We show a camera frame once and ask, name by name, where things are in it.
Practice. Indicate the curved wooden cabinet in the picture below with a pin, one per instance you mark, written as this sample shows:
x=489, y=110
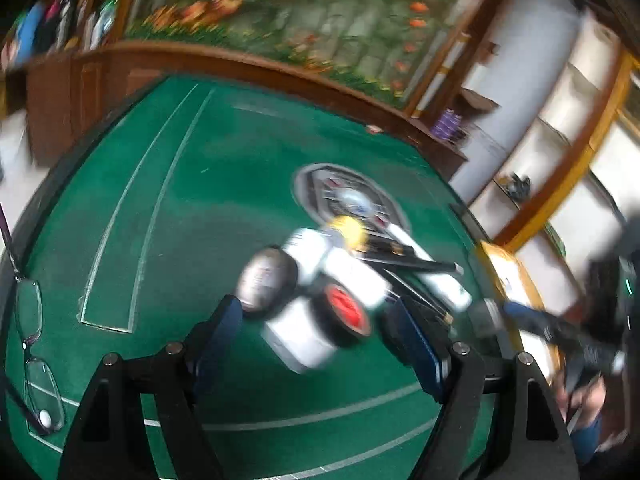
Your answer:
x=100, y=75

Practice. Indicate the gold-trimmed wall shelf unit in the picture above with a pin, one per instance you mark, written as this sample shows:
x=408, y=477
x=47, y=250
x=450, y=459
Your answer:
x=575, y=150

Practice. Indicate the black tape roll red core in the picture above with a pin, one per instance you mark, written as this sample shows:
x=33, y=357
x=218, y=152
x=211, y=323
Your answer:
x=345, y=312

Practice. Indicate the round table control panel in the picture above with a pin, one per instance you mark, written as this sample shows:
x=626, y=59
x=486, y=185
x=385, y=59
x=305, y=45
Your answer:
x=350, y=195

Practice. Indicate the white bottle red label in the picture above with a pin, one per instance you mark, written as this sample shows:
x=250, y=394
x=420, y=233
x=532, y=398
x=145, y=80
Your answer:
x=300, y=337

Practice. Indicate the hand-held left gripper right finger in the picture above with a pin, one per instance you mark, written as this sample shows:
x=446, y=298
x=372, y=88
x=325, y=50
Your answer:
x=415, y=346

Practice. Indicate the brown wood carving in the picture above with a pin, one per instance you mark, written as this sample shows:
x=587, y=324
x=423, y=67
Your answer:
x=477, y=99

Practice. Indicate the green board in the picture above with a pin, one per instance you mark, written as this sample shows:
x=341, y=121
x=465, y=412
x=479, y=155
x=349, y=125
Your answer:
x=556, y=240

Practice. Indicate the flower wall display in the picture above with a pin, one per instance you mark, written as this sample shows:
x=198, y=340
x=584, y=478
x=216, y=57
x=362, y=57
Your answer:
x=300, y=10

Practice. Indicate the blue plastic container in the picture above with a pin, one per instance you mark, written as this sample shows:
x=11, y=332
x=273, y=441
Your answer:
x=30, y=30

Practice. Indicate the rolled white scroll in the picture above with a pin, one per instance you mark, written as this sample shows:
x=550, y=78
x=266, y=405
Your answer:
x=442, y=72

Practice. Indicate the person's blue jeans leg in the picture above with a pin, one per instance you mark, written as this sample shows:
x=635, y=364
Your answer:
x=589, y=437

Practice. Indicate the black tape roll pale core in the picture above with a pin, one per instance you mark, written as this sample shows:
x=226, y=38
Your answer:
x=265, y=280

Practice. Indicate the small red white object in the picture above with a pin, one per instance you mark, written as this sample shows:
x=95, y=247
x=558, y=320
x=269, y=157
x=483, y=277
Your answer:
x=375, y=128

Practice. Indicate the gold-edged white box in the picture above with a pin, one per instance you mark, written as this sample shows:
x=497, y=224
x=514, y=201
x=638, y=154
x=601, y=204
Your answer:
x=510, y=270

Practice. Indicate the black rectangular bar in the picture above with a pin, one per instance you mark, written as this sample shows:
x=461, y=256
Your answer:
x=425, y=263

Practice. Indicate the black tool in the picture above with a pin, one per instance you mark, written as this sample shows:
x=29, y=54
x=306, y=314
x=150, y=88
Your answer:
x=517, y=186

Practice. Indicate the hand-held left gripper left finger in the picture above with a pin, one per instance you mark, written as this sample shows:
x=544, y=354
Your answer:
x=227, y=321

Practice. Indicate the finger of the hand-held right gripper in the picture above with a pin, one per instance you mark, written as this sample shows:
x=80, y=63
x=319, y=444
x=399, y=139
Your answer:
x=550, y=329

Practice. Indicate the eyeglasses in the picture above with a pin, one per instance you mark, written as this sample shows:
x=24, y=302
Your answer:
x=27, y=310

